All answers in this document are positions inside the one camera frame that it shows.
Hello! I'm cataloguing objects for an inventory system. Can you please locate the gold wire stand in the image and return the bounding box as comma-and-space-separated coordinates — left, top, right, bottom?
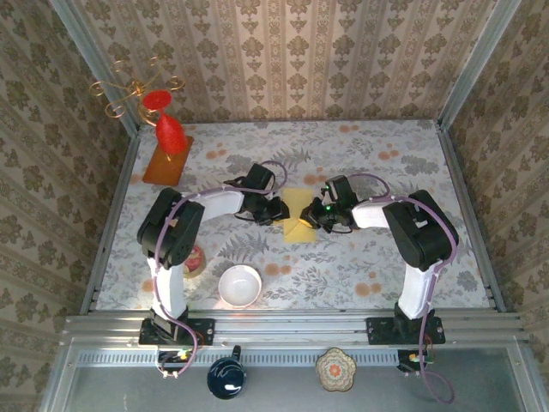
88, 58, 185, 129

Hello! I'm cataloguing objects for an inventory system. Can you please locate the red wine glass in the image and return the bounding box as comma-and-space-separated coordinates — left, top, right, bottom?
142, 89, 187, 155

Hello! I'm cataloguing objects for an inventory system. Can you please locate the aluminium frame post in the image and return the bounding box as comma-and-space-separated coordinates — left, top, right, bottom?
437, 0, 523, 130
47, 0, 142, 136

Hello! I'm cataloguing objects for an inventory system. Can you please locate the perforated metal strip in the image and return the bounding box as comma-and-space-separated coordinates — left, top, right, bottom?
70, 348, 430, 368

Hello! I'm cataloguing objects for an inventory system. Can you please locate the patterned flower-shaped dish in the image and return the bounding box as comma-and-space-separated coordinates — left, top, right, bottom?
315, 347, 357, 392

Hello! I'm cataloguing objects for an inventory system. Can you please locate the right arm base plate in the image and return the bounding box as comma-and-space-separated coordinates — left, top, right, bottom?
366, 316, 446, 345

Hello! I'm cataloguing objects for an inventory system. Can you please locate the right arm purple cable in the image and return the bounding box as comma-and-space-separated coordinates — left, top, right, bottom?
319, 173, 458, 404

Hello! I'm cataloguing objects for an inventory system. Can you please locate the small red gold bowl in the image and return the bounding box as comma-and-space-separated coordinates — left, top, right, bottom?
183, 245, 207, 279

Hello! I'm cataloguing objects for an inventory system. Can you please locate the white bowl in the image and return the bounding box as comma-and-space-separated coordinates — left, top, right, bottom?
218, 264, 262, 308

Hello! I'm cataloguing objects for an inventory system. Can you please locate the floral tablecloth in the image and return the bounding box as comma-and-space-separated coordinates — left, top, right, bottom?
94, 119, 492, 311

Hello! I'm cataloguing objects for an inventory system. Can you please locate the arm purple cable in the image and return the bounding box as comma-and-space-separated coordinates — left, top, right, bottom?
148, 161, 287, 381
319, 173, 458, 404

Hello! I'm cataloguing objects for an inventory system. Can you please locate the orange wooden board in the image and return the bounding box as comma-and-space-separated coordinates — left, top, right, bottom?
142, 135, 194, 186

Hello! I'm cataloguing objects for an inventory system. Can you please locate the wide aluminium base rail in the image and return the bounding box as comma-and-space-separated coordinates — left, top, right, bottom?
63, 309, 529, 345

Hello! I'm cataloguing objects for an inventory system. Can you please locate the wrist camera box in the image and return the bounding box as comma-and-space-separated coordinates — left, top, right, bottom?
325, 174, 356, 207
246, 162, 275, 193

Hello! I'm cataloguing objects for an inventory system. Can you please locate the dark blue mug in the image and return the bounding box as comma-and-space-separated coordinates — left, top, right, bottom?
207, 345, 248, 400

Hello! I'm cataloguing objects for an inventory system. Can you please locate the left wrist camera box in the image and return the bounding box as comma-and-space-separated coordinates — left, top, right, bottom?
246, 162, 275, 193

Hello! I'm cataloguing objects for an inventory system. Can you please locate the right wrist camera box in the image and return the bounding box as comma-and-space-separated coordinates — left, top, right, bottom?
325, 174, 356, 207

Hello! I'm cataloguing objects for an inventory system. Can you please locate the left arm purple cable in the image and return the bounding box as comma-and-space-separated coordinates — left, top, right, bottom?
148, 161, 287, 381

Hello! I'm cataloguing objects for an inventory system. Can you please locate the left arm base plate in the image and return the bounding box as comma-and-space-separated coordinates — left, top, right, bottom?
137, 317, 215, 347

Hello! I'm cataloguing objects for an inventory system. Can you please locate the aluminium side rail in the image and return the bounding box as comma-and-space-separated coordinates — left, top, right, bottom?
80, 131, 142, 314
436, 122, 508, 312

